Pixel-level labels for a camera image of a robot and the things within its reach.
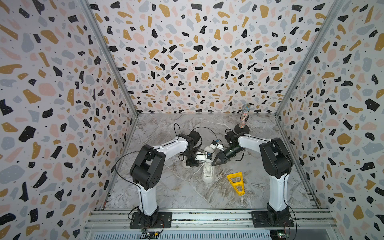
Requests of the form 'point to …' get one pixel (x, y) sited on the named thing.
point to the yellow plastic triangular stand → (236, 180)
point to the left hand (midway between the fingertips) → (197, 161)
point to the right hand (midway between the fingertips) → (214, 165)
